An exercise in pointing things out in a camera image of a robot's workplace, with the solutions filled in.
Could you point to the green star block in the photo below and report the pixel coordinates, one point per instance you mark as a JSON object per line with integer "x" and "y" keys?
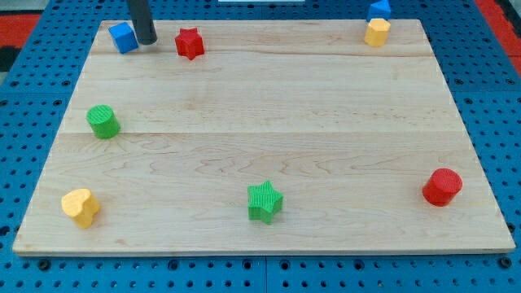
{"x": 264, "y": 202}

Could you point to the red star block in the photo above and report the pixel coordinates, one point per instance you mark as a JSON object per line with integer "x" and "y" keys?
{"x": 189, "y": 43}

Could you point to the light wooden board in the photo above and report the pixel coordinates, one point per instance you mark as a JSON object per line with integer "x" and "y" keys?
{"x": 348, "y": 133}

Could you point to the green cylinder block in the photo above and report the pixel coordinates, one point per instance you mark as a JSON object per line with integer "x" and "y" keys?
{"x": 103, "y": 121}

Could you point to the yellow hexagon block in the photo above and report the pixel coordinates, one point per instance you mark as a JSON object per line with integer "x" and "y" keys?
{"x": 376, "y": 32}

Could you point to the blue cube block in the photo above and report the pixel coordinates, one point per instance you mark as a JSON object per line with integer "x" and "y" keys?
{"x": 123, "y": 37}

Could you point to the blue triangle block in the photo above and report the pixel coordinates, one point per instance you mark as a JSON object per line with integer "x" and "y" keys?
{"x": 379, "y": 10}

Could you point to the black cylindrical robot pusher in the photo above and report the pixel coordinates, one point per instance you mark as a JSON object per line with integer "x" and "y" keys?
{"x": 141, "y": 16}

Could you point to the red cylinder block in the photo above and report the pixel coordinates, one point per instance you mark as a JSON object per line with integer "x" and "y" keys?
{"x": 442, "y": 186}

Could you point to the yellow heart block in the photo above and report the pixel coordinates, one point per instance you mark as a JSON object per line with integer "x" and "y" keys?
{"x": 80, "y": 206}

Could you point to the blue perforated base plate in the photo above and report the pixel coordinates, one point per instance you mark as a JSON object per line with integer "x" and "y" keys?
{"x": 478, "y": 46}

